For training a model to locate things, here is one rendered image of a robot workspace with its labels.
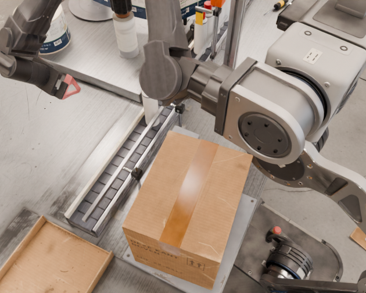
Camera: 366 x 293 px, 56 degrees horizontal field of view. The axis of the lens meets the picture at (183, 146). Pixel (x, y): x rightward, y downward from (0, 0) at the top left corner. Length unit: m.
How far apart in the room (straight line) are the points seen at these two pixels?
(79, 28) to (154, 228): 1.17
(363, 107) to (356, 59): 2.23
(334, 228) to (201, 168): 1.42
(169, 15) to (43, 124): 0.92
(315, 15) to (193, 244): 0.52
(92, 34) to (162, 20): 1.09
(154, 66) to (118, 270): 0.68
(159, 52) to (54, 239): 0.76
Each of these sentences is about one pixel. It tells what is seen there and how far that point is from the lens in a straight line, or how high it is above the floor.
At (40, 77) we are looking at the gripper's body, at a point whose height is 1.27.
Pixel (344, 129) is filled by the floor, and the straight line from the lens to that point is 2.61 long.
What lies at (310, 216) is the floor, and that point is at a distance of 2.17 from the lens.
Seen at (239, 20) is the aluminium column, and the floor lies 1.11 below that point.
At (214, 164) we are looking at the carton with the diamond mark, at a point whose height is 1.12.
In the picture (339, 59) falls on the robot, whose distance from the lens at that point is 0.58.
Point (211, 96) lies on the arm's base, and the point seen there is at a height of 1.47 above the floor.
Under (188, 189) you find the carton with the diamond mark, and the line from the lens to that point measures 0.85.
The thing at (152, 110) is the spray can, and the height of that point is 0.98.
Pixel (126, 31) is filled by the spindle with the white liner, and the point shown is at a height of 1.02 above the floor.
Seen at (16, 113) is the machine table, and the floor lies 0.83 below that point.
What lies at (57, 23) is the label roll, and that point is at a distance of 1.59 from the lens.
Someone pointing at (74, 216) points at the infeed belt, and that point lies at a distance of 1.13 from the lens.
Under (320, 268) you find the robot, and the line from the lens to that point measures 1.81.
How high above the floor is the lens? 1.87
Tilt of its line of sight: 55 degrees down
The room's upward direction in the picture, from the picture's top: straight up
